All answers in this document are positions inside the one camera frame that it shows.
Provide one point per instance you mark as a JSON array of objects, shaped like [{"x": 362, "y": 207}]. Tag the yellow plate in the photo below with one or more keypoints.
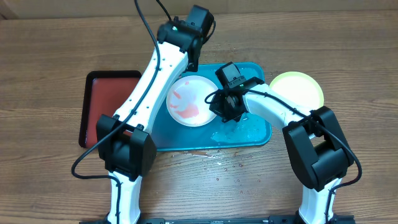
[{"x": 299, "y": 88}]

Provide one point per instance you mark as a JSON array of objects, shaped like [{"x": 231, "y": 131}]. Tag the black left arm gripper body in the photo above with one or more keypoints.
[{"x": 194, "y": 68}]

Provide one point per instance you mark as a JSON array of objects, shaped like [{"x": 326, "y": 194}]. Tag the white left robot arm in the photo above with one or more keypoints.
[{"x": 124, "y": 141}]

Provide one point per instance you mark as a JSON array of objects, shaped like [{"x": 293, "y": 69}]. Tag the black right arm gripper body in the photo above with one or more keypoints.
[{"x": 222, "y": 108}]

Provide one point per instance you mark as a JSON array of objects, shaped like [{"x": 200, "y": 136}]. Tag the black tray with red water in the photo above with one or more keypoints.
[{"x": 105, "y": 92}]

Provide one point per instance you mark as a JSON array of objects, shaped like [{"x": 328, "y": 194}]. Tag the white plate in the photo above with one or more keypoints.
[{"x": 185, "y": 101}]

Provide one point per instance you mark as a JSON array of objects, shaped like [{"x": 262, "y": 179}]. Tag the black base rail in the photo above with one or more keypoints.
[{"x": 273, "y": 219}]

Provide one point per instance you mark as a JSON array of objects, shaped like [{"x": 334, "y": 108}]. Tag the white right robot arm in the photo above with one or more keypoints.
[{"x": 318, "y": 150}]

